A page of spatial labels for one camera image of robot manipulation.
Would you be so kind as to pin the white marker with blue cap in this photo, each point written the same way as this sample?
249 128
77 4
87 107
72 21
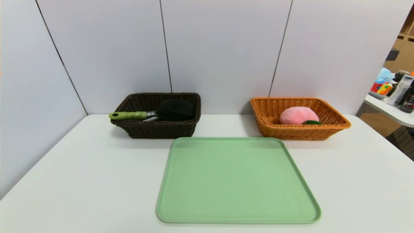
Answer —
150 119

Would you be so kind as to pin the pink plush peach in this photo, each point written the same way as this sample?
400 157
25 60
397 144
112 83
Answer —
297 115

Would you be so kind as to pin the dark brown wicker basket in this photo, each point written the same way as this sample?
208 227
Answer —
161 127

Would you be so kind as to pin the orange wicker basket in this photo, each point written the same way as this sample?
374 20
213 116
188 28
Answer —
333 127

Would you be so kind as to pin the light green plastic tray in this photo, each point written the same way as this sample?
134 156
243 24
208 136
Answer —
226 187

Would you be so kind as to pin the grey remote control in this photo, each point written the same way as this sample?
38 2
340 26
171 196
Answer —
375 95

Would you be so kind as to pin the colourful toy cube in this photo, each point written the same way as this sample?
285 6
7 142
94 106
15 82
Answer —
381 88

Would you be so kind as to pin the white side table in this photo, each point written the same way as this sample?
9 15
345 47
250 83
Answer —
388 110

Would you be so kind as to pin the blue plastic bag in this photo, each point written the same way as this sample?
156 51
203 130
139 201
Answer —
385 75

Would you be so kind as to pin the white plastic bottle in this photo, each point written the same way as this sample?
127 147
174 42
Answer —
400 90

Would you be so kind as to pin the black round container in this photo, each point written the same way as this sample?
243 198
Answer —
400 75

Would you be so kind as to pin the dark bottle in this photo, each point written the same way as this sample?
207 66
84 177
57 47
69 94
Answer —
409 101

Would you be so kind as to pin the wooden cabinet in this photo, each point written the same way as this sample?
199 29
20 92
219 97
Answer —
406 48

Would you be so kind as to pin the dark wall box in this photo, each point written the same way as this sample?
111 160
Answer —
392 54

